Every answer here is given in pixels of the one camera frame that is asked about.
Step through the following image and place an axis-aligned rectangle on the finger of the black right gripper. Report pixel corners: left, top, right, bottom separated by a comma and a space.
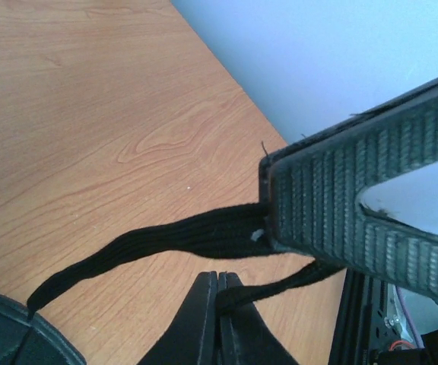
259, 78, 438, 299

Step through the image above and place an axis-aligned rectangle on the black canvas sneaker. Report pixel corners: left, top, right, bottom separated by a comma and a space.
0, 294, 86, 364

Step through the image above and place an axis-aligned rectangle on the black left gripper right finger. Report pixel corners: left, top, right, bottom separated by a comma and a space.
217, 271, 300, 365

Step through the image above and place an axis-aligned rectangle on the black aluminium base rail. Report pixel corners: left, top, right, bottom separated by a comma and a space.
327, 268, 425, 365

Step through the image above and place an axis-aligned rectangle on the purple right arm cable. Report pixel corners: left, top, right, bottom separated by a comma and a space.
395, 287, 425, 349

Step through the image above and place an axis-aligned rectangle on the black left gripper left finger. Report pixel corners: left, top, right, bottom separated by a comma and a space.
139, 271, 218, 365

